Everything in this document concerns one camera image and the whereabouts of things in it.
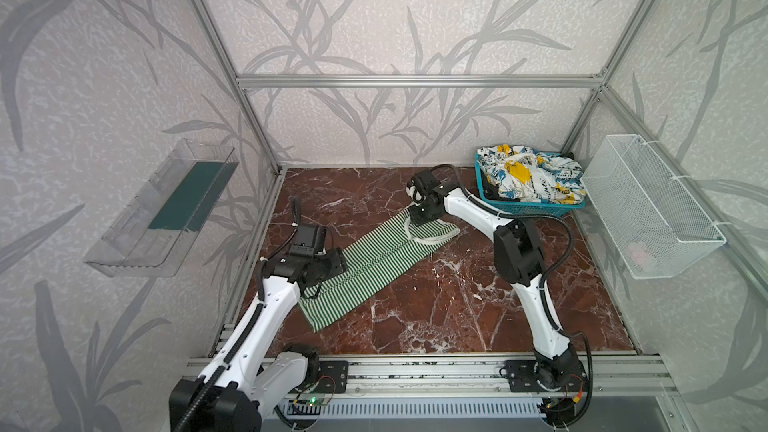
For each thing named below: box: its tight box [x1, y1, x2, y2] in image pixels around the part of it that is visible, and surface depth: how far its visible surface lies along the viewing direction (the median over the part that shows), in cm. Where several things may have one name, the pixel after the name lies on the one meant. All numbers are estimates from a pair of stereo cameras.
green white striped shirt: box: [298, 209, 460, 332], surface depth 94 cm
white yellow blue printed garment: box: [477, 144, 586, 204], surface depth 104 cm
